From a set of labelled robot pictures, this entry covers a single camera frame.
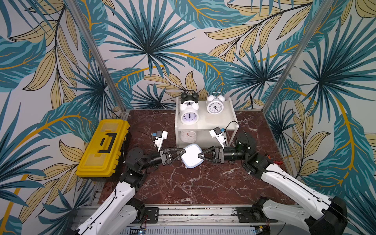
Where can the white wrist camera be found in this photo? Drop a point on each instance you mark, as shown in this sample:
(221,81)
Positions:
(158,138)
(218,135)

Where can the light blue square clock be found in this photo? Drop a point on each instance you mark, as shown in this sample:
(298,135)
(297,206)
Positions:
(190,157)

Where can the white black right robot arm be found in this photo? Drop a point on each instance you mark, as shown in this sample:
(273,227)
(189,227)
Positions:
(259,166)

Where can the aluminium corner post right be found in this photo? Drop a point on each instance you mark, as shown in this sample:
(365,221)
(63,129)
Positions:
(312,27)

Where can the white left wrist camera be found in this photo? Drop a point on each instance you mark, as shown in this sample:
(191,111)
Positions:
(158,138)

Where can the white two-tier shelf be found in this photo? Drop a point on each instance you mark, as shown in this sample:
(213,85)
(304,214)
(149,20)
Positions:
(206,122)

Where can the aluminium corner post left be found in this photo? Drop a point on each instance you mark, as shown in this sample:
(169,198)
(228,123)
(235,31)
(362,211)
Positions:
(80,20)

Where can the white twin-bell alarm clock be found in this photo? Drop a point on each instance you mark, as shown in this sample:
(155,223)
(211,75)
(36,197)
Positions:
(189,112)

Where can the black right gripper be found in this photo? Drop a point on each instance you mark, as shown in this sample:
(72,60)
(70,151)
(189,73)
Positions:
(219,154)

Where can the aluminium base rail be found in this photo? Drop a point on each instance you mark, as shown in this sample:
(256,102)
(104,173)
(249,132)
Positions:
(199,218)

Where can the aluminium corner post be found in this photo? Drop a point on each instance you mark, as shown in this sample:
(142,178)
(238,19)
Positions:
(80,20)
(312,27)

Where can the white square alarm clock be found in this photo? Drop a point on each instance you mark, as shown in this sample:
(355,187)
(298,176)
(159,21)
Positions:
(188,136)

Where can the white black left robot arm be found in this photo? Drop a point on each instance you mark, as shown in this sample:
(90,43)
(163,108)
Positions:
(111,194)

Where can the black twin-bell alarm clock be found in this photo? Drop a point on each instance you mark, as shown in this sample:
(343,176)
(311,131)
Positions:
(190,96)

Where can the yellow black toolbox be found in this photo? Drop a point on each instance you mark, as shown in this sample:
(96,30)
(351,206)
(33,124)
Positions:
(101,157)

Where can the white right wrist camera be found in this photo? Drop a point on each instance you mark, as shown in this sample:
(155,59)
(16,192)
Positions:
(218,135)

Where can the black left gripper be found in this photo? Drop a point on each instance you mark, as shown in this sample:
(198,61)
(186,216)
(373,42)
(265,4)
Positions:
(166,158)

